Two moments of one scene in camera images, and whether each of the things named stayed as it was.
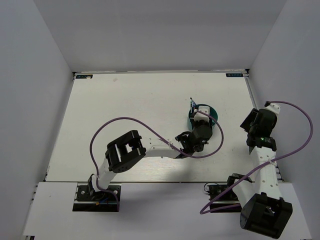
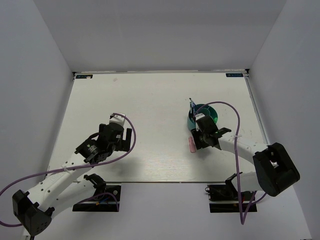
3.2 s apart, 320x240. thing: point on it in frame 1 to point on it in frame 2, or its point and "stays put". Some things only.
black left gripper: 202,122 to 124,145
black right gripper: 245,124 to 199,144
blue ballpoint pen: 191,105 stays put
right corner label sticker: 234,75 stays put
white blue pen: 192,106 stays put
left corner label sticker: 82,76 stays put
